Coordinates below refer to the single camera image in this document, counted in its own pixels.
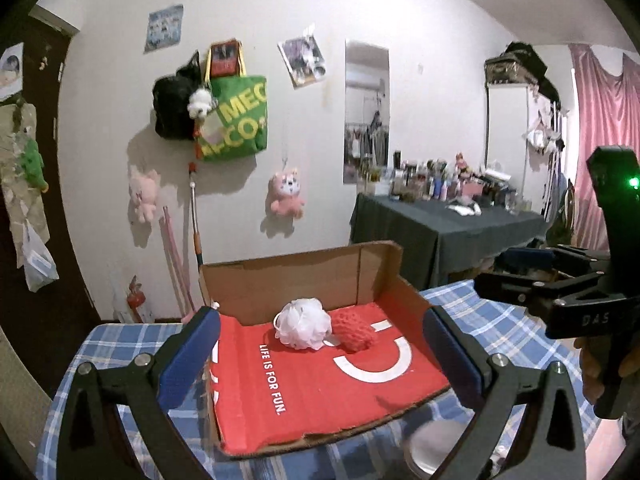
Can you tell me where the group of cosmetic bottles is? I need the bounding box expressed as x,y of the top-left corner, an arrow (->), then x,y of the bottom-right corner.
357,149 -> 533,213

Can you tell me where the pink stick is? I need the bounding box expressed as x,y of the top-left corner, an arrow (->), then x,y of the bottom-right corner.
161,205 -> 196,313

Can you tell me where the white wardrobe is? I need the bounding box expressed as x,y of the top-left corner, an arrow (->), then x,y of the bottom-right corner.
484,82 -> 531,201

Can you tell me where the red pouch with black print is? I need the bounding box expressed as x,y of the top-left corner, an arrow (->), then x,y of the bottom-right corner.
207,40 -> 241,77

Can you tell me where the photo collage poster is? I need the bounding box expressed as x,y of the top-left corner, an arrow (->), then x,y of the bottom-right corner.
278,24 -> 328,88

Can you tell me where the red mesh bath pouf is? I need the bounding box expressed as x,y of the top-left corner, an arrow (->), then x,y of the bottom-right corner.
331,310 -> 375,352

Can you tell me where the white mesh bath pouf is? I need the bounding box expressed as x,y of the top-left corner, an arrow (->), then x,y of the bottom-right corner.
274,298 -> 332,351

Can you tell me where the blue wall poster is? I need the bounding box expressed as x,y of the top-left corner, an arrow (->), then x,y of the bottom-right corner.
145,5 -> 184,53

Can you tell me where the clear plastic bag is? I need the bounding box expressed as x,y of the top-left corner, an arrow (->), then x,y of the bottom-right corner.
22,220 -> 59,292

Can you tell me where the blue plaid blanket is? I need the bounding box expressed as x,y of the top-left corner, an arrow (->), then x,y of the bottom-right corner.
37,280 -> 606,480

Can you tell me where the beige hanging cloth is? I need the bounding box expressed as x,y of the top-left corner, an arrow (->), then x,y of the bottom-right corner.
0,102 -> 51,256

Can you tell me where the green plush toy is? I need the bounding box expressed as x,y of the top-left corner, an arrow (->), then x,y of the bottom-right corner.
19,137 -> 49,192

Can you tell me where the paper picture on door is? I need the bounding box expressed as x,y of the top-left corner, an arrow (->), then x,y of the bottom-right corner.
0,42 -> 25,101

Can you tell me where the pink plush toy white face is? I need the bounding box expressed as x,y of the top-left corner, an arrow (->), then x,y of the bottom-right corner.
269,170 -> 306,219

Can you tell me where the person's right hand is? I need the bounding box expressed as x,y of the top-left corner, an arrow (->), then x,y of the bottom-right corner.
573,336 -> 605,402

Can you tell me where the green tote bag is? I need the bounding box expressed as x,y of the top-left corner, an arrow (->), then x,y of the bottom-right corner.
195,42 -> 269,162

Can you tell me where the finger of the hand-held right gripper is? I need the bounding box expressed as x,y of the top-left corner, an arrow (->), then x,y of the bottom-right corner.
472,260 -> 640,318
492,244 -> 613,275

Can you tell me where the table with dark cloth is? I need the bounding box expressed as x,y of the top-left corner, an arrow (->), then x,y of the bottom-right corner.
349,192 -> 548,291

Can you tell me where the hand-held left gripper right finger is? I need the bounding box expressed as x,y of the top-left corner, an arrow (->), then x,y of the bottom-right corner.
422,305 -> 588,480

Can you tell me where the round metal lid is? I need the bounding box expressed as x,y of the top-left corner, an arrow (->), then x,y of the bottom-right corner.
404,420 -> 481,476

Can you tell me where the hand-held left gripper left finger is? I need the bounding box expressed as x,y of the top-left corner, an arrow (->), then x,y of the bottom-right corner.
57,305 -> 223,480

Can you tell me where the black bag on wardrobe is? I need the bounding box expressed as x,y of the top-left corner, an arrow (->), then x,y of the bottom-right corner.
484,41 -> 548,86

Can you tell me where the dark door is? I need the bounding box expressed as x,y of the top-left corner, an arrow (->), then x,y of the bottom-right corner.
0,7 -> 101,361

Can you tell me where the cardboard box with red inside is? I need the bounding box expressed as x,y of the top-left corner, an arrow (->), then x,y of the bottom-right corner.
199,241 -> 451,458

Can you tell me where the mop pole with orange grip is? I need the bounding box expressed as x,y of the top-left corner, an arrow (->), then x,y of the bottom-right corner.
187,161 -> 205,267

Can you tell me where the white hanging bag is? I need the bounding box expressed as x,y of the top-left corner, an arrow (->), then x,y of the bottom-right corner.
525,110 -> 563,153

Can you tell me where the small white plush toy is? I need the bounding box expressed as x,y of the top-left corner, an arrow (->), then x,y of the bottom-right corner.
187,87 -> 219,120

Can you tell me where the pale pink plush toy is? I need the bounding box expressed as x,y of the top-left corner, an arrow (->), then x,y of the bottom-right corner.
128,169 -> 162,224

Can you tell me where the pink curtain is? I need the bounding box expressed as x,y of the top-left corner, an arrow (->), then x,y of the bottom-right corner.
569,44 -> 640,253

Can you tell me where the wall mirror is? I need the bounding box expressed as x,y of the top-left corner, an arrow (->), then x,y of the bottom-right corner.
343,39 -> 391,184

